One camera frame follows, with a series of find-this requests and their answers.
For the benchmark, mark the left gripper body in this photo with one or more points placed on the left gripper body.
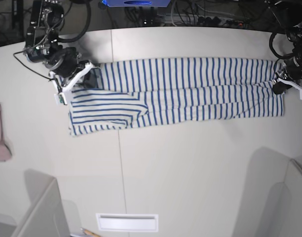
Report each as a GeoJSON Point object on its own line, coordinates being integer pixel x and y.
{"type": "Point", "coordinates": [292, 69]}

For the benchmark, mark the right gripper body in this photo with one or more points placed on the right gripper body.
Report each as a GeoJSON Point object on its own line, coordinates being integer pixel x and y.
{"type": "Point", "coordinates": [64, 62]}

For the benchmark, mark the blue white striped T-shirt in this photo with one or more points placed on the blue white striped T-shirt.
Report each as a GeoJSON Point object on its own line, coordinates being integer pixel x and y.
{"type": "Point", "coordinates": [150, 92]}

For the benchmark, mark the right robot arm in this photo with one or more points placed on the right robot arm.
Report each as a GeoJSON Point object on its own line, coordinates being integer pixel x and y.
{"type": "Point", "coordinates": [44, 45]}

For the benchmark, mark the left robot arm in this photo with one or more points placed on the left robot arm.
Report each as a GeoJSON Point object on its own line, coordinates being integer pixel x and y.
{"type": "Point", "coordinates": [289, 16]}

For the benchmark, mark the blue box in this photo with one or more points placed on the blue box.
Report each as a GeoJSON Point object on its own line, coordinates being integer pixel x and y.
{"type": "Point", "coordinates": [138, 3]}

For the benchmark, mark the grey bin right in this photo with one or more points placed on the grey bin right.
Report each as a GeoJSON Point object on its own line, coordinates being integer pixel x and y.
{"type": "Point", "coordinates": [271, 202]}

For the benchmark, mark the grey bin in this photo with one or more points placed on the grey bin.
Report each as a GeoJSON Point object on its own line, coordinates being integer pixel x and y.
{"type": "Point", "coordinates": [271, 202]}
{"type": "Point", "coordinates": [45, 217]}

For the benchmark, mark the white rectangular tray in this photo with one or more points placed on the white rectangular tray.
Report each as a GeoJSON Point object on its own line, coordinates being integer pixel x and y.
{"type": "Point", "coordinates": [141, 223]}

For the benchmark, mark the grey bin left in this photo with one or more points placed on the grey bin left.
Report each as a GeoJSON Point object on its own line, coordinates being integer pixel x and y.
{"type": "Point", "coordinates": [45, 217]}

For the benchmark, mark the wooden pencil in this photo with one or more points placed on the wooden pencil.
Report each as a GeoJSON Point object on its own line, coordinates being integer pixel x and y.
{"type": "Point", "coordinates": [87, 232]}

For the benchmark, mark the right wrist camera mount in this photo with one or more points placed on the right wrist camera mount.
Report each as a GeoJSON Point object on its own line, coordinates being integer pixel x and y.
{"type": "Point", "coordinates": [63, 93]}

